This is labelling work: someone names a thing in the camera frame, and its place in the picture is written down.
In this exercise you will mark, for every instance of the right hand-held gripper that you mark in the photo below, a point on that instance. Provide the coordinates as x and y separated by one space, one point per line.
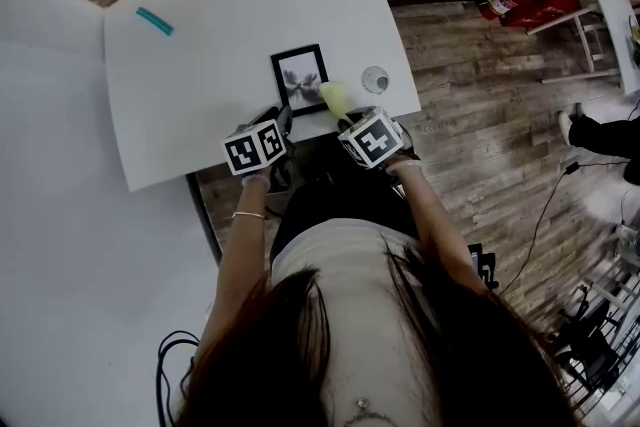
372 140

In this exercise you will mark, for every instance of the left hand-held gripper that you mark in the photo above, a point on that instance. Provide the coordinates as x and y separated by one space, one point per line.
252 150

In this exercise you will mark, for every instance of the pale yellow cloth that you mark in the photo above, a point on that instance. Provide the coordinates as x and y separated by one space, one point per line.
332 96

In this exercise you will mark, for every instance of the black picture frame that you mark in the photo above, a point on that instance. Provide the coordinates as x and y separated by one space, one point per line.
301 65

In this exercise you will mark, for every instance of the person's right forearm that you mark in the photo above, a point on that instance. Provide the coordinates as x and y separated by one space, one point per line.
432 225

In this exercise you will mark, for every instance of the person's left forearm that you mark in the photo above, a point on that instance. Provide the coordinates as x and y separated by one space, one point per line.
240 255

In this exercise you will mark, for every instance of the clear drinking glass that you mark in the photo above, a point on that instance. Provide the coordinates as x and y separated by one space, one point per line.
375 79

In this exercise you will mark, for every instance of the person's black trousers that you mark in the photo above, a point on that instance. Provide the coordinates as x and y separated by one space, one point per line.
345 195

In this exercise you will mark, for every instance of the person's white shirt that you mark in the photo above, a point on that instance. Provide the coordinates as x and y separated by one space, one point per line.
350 295

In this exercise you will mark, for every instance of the teal plastic tube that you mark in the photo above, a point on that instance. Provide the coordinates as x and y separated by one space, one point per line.
154 20

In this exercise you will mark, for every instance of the white side table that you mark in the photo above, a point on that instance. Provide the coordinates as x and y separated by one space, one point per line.
617 25

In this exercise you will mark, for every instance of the black office chair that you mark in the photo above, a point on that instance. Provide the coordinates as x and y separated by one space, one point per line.
595 345

